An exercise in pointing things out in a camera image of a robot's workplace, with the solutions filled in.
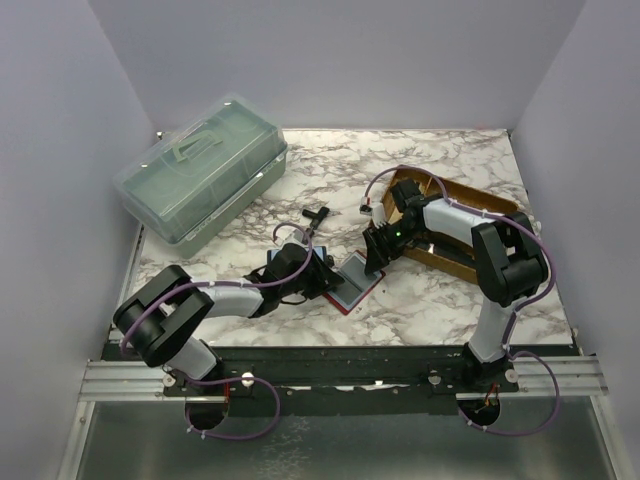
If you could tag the aluminium extrusion rail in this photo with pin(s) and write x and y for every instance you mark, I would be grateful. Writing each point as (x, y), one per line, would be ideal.
(576, 376)

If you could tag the black T-shaped tool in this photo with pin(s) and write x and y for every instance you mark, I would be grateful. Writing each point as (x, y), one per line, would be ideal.
(316, 218)

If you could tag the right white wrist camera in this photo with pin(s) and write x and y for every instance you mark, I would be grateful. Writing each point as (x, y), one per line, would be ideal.
(374, 210)

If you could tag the black leather card holder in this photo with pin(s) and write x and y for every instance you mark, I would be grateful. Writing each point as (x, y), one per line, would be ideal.
(299, 254)

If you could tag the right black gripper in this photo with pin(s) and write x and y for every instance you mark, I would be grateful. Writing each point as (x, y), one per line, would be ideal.
(379, 254)

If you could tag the red leather card holder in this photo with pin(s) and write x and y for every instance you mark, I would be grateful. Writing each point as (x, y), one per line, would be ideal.
(356, 286)

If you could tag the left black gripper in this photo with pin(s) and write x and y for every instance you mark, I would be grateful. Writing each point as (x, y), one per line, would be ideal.
(324, 279)

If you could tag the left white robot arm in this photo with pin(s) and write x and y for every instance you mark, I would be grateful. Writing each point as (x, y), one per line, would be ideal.
(158, 322)

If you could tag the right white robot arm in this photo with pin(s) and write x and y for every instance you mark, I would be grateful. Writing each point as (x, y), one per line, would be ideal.
(508, 261)

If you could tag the green plastic storage box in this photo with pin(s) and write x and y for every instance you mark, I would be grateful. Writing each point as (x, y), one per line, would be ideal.
(194, 181)

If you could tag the woven bamboo organizer tray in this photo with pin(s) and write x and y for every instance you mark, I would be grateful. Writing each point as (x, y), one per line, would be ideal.
(446, 212)

